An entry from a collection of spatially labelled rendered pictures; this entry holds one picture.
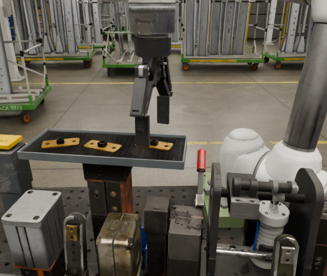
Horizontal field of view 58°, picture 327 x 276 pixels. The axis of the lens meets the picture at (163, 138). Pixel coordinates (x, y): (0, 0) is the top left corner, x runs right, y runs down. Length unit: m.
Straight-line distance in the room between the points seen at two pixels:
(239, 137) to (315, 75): 0.32
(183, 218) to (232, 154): 0.54
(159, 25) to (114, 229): 0.39
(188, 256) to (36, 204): 0.31
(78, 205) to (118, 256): 0.76
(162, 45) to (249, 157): 0.61
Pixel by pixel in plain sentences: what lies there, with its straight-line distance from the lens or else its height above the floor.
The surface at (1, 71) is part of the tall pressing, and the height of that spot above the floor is 0.62.
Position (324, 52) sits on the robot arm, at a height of 1.34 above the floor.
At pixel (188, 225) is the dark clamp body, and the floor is 1.08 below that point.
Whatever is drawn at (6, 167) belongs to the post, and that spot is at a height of 1.10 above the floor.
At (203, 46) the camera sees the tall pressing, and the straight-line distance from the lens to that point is 7.32.
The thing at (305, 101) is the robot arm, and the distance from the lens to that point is 0.99.
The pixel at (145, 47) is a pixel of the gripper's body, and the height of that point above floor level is 1.38.
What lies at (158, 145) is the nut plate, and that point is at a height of 1.16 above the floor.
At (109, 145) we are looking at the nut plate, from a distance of 0.70.
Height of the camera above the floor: 1.46
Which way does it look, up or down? 24 degrees down
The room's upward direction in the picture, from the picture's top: straight up
